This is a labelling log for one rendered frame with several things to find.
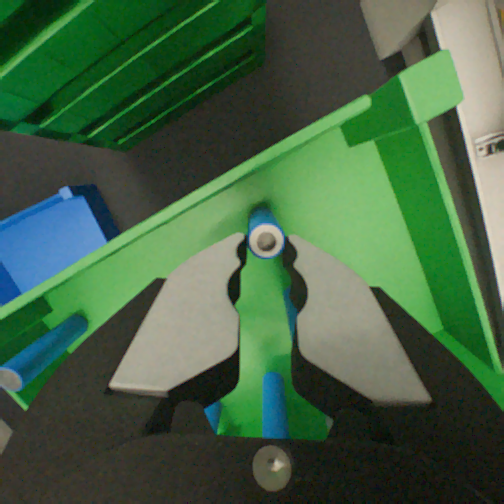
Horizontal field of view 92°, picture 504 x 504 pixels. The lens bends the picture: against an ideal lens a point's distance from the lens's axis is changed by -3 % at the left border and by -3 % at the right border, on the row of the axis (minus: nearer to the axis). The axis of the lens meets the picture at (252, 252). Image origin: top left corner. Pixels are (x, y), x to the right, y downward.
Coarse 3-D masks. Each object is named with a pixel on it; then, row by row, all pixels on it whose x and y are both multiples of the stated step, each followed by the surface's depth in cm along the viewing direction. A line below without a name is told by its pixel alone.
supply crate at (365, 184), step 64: (448, 64) 8; (320, 128) 11; (384, 128) 11; (256, 192) 17; (320, 192) 17; (384, 192) 17; (448, 192) 12; (128, 256) 19; (384, 256) 18; (448, 256) 14; (0, 320) 17; (256, 320) 20; (448, 320) 18; (256, 384) 22
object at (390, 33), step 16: (368, 0) 37; (384, 0) 34; (400, 0) 32; (416, 0) 30; (432, 0) 28; (368, 16) 39; (384, 16) 36; (400, 16) 33; (416, 16) 31; (384, 32) 37; (400, 32) 34; (416, 32) 35; (384, 48) 39; (400, 48) 40
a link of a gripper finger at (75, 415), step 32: (160, 288) 8; (128, 320) 7; (96, 352) 6; (64, 384) 5; (96, 384) 5; (32, 416) 5; (64, 416) 5; (96, 416) 5; (128, 416) 5; (160, 416) 5; (32, 448) 4; (64, 448) 4; (96, 448) 4; (0, 480) 4; (32, 480) 4
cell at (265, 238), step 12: (252, 216) 15; (264, 216) 13; (252, 228) 12; (264, 228) 12; (276, 228) 12; (252, 240) 12; (264, 240) 11; (276, 240) 12; (252, 252) 12; (264, 252) 12; (276, 252) 12
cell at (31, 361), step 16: (64, 320) 20; (80, 320) 20; (48, 336) 17; (64, 336) 18; (80, 336) 20; (32, 352) 16; (48, 352) 17; (0, 368) 14; (16, 368) 15; (32, 368) 15; (0, 384) 15; (16, 384) 15
